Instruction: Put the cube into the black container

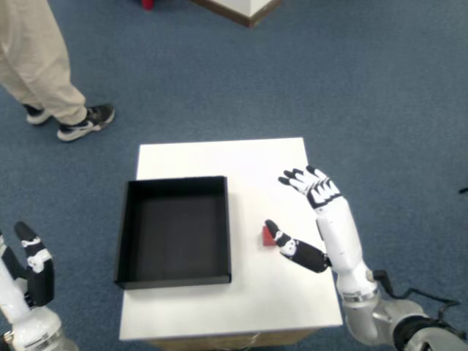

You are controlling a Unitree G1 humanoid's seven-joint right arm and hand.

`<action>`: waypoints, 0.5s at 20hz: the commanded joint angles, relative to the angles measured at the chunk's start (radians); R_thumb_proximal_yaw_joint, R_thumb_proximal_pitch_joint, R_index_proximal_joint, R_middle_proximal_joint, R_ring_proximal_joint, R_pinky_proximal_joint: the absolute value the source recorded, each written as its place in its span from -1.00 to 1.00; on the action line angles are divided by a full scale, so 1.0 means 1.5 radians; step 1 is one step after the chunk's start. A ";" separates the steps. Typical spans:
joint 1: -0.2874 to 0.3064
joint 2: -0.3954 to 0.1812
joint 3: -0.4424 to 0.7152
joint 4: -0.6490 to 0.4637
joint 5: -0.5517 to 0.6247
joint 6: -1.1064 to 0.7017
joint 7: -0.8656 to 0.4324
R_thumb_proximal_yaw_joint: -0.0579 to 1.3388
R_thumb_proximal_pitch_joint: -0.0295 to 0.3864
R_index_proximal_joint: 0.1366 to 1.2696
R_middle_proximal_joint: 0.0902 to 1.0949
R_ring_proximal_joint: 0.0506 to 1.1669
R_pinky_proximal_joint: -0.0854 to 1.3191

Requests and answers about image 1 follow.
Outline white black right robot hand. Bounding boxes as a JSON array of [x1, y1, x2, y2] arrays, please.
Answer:
[[263, 165, 380, 299]]

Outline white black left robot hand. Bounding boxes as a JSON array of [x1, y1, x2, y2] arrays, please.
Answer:
[[0, 221, 64, 347]]

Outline red cube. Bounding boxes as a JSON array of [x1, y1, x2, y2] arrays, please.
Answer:
[[261, 225, 277, 249]]

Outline black open box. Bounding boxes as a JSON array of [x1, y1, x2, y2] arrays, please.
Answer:
[[113, 175, 233, 290]]

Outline white top wooden table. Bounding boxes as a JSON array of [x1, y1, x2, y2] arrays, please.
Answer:
[[118, 137, 344, 347]]

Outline black white sneaker with swoosh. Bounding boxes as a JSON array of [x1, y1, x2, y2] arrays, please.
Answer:
[[56, 104, 116, 143]]

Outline beige trousers of person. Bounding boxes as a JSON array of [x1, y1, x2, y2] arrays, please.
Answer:
[[0, 0, 88, 126]]

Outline white cabinet with wooden base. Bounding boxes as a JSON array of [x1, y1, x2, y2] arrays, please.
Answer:
[[189, 0, 282, 29]]

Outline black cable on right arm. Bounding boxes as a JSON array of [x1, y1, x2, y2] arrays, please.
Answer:
[[372, 269, 461, 330]]

